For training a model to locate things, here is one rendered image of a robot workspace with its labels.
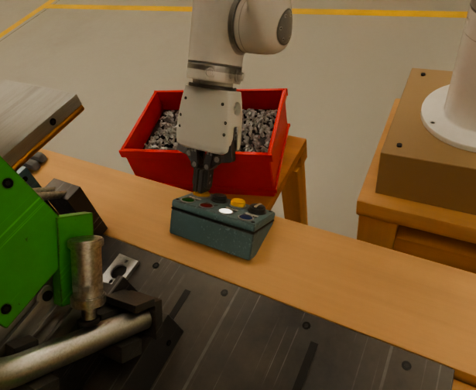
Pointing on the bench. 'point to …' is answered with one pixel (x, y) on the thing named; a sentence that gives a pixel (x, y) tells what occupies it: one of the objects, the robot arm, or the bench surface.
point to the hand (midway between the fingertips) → (202, 179)
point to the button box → (220, 225)
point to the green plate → (10, 239)
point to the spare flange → (119, 266)
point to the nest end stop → (154, 319)
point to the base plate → (262, 338)
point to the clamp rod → (89, 318)
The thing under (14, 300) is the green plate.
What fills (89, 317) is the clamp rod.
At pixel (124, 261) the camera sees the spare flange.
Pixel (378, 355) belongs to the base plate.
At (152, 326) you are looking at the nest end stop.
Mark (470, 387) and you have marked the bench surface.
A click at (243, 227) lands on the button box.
